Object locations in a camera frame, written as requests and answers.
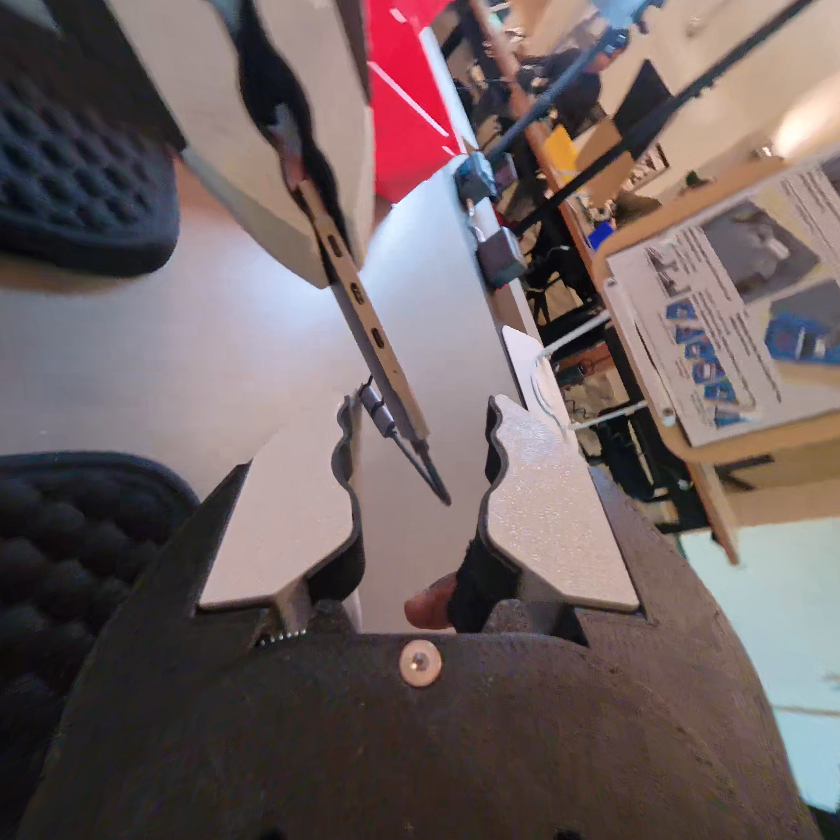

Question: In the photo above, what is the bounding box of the black mesh pad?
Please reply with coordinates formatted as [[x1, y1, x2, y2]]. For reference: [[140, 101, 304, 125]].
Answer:
[[0, 451, 201, 840], [0, 66, 181, 277]]

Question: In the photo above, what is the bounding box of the yellow box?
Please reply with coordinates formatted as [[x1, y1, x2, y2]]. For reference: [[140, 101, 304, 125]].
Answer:
[[545, 125, 583, 186]]

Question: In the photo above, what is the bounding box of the dark grey case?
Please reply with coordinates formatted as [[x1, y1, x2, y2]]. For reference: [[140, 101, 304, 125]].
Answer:
[[478, 226, 529, 290]]

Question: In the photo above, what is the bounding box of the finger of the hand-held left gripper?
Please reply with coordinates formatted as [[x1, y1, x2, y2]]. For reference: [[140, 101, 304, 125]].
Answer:
[[252, 0, 377, 265], [105, 0, 330, 291]]

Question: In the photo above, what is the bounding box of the wooden top desk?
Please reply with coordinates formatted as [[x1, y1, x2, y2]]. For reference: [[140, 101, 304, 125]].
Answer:
[[469, 0, 599, 284]]

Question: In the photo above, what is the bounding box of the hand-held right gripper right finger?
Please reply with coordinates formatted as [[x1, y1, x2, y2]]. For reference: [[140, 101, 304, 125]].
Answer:
[[453, 394, 642, 635]]

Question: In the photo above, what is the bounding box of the small black device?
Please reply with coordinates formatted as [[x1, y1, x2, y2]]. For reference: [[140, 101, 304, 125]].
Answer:
[[453, 151, 501, 206]]

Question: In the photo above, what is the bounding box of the person's right hand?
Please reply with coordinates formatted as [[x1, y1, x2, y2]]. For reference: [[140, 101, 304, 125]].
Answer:
[[403, 571, 460, 632]]

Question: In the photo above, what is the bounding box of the grey usb hub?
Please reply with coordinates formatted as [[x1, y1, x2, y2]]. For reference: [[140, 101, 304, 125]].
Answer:
[[276, 105, 454, 508]]

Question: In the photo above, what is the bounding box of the red plastic bin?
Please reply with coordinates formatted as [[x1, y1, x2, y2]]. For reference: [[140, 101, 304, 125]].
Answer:
[[364, 0, 468, 204]]

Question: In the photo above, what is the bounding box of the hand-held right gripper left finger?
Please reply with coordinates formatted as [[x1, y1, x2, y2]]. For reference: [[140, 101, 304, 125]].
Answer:
[[197, 394, 366, 634]]

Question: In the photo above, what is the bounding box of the black light stand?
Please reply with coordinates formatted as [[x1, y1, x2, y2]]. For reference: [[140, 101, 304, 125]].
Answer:
[[486, 26, 632, 160]]

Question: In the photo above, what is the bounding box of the instruction sheet on white stand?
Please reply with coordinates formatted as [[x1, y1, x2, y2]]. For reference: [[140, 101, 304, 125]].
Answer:
[[591, 141, 840, 567]]

